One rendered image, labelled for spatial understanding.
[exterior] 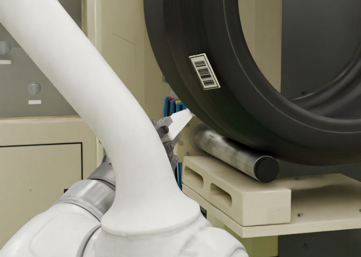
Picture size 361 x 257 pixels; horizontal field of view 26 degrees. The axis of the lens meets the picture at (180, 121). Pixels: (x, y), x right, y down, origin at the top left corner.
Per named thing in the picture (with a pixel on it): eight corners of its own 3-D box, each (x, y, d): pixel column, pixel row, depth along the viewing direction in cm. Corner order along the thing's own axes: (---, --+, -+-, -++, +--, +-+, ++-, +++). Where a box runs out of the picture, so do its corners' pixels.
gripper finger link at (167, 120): (149, 141, 109) (139, 124, 109) (165, 124, 113) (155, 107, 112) (157, 139, 108) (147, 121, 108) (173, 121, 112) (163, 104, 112)
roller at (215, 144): (188, 136, 163) (206, 123, 163) (200, 153, 164) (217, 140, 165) (250, 167, 129) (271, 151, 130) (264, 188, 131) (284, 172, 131)
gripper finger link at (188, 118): (170, 136, 109) (172, 140, 110) (190, 112, 115) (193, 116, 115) (153, 141, 111) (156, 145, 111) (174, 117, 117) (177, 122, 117)
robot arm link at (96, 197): (71, 269, 97) (95, 240, 102) (124, 257, 92) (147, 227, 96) (32, 209, 95) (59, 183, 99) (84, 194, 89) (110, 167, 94)
